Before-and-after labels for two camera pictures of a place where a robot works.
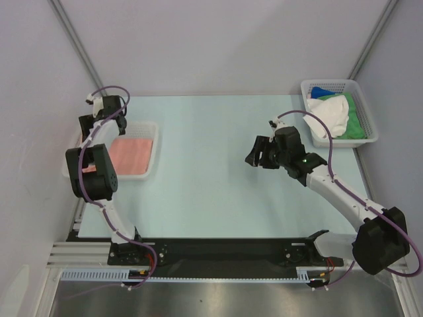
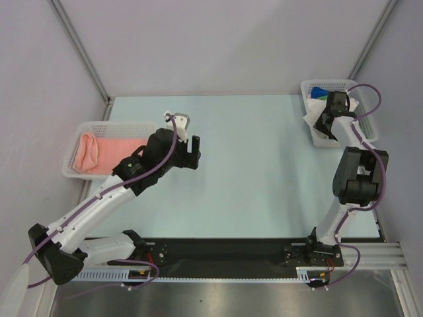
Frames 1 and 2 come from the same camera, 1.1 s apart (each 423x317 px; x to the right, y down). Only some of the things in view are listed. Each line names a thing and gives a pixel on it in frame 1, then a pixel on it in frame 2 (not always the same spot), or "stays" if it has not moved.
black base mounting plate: [219, 257] stays
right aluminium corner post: [383, 22] stays
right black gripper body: [262, 152] → [329, 115]
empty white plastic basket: [135, 131] stays
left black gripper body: [125, 120] → [182, 158]
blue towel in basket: [317, 92] stays
